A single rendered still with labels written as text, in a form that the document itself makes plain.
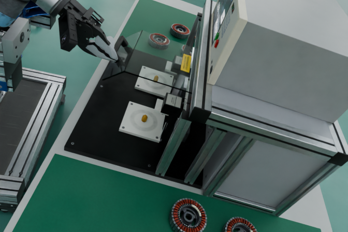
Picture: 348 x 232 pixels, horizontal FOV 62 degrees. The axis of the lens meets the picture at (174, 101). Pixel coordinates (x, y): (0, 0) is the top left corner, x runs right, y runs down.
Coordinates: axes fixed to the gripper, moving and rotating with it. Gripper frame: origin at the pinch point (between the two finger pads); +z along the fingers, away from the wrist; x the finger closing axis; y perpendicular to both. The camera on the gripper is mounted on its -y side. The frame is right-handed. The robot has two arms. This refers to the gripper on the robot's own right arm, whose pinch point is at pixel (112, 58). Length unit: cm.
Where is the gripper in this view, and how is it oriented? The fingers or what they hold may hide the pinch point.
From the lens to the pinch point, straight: 88.1
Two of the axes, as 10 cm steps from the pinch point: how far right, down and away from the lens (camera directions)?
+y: 1.3, -6.6, 7.4
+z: 6.8, 6.1, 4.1
